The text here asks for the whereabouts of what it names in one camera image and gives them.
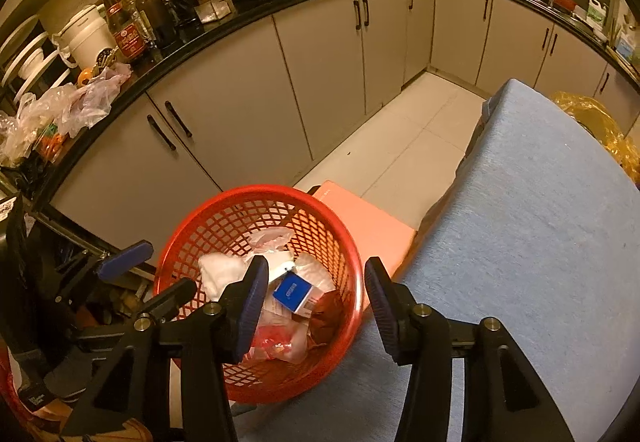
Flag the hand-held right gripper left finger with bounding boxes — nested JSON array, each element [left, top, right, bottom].
[[60, 254, 270, 442]]

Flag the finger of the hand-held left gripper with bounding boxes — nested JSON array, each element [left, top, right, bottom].
[[142, 278, 199, 323], [97, 240, 154, 281]]

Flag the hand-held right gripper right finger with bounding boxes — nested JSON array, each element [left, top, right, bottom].
[[365, 257, 573, 442]]

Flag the translucent bag red contents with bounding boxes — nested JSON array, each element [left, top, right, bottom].
[[247, 317, 311, 364]]

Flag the knotted white plastic bag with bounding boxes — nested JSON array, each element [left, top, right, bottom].
[[198, 252, 251, 301]]

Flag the small blue white box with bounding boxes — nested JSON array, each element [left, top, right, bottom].
[[272, 272, 321, 316]]

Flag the brown paper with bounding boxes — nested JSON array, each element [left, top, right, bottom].
[[310, 289, 346, 349]]

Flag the clear plastic bag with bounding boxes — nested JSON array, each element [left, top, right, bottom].
[[245, 228, 296, 263]]

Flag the translucent white plastic bag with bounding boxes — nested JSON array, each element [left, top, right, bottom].
[[295, 254, 336, 295]]

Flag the red plastic mesh basket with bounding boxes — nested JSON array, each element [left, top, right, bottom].
[[152, 185, 365, 406]]

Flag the flat orange box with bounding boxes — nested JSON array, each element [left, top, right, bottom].
[[309, 180, 419, 283]]

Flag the red plastic object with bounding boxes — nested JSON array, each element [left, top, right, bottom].
[[0, 347, 31, 442]]

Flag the blue tablecloth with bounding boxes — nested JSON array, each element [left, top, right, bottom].
[[235, 78, 640, 442]]

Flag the clear bag of produce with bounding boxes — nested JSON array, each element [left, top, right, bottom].
[[0, 92, 62, 168]]

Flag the crumpled plastic bags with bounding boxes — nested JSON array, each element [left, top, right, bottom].
[[55, 62, 134, 139]]

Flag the grey base cabinets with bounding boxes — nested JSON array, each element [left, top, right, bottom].
[[47, 0, 640, 247]]

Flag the red label sauce bottle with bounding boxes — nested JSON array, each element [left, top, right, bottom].
[[102, 2, 146, 63]]

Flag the white plates on rack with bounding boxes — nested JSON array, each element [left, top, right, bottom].
[[0, 14, 71, 103]]

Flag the white rice cooker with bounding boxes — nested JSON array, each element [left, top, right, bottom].
[[52, 6, 119, 68]]

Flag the amber oil bottle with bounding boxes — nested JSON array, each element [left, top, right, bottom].
[[134, 0, 177, 48]]

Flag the red cap sauce bottle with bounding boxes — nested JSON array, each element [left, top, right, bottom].
[[97, 0, 124, 23]]

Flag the silver foil packet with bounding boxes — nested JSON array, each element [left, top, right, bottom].
[[195, 0, 234, 23]]

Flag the yellow plastic bag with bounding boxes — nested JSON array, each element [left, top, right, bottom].
[[550, 92, 640, 183]]

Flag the black kitchen countertop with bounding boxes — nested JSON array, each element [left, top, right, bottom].
[[30, 0, 640, 207]]

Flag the blue label jug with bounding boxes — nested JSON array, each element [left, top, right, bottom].
[[616, 29, 639, 60]]

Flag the green label detergent jug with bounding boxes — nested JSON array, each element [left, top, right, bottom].
[[586, 0, 609, 30]]

